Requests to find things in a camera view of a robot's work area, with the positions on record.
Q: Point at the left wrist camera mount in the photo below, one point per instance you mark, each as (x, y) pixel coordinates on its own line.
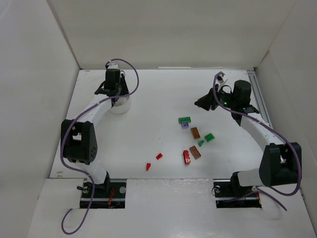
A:
(112, 65)

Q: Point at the small red slope lego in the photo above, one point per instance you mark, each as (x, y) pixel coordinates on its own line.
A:
(148, 165)

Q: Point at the white round divided container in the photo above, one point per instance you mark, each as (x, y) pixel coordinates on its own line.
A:
(121, 106)

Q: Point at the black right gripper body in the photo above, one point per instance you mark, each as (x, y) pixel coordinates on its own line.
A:
(213, 99)

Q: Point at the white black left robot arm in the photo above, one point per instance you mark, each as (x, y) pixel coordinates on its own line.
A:
(78, 143)

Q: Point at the aluminium rail right side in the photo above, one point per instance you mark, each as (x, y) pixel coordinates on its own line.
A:
(259, 99)

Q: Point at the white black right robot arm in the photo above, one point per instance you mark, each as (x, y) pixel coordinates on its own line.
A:
(281, 160)

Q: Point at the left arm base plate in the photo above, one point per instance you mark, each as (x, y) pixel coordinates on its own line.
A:
(113, 199)

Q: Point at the green square lego plate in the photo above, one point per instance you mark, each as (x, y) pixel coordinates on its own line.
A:
(209, 137)

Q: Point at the green 2x4 lego brick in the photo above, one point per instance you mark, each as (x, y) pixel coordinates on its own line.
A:
(184, 119)

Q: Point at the red stepped lego brick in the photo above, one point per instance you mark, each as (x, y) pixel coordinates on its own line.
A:
(186, 156)

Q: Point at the orange lego plate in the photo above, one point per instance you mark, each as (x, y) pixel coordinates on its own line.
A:
(195, 133)
(195, 152)

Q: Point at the small lavender lego brick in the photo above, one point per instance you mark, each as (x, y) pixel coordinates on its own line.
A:
(185, 124)

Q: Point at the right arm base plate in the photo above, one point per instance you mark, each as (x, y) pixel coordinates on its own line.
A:
(228, 197)

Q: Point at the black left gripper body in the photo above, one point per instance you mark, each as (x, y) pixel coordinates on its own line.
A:
(109, 91)

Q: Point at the small red lego piece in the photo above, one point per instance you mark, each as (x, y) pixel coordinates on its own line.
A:
(159, 156)

